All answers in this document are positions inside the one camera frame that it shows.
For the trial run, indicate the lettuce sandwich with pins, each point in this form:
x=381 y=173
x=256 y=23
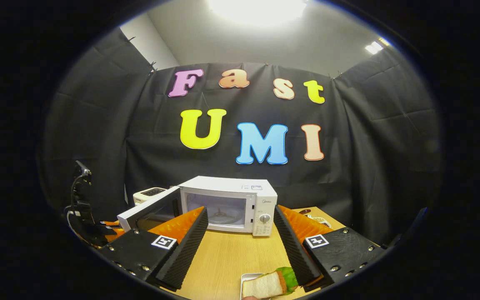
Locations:
x=265 y=285

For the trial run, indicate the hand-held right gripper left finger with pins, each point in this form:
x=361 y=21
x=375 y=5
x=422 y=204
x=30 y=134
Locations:
x=186 y=250

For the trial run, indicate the white rectangular tray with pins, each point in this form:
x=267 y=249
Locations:
x=248 y=277

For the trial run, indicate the wooden spoon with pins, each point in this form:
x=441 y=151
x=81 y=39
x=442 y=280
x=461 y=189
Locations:
x=304 y=211

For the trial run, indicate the white toaster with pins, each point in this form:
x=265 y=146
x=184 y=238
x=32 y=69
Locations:
x=148 y=196

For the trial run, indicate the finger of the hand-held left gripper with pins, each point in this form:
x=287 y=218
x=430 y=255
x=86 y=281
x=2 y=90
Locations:
x=113 y=231

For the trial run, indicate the white microwave oven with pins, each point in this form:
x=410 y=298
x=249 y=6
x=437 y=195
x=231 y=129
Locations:
x=227 y=187

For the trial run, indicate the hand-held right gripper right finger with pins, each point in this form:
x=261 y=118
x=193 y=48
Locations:
x=294 y=250

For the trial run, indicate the white divided dish with beans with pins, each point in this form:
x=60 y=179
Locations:
x=319 y=220

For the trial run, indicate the ceiling light panel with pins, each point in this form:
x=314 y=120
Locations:
x=375 y=46
x=256 y=10

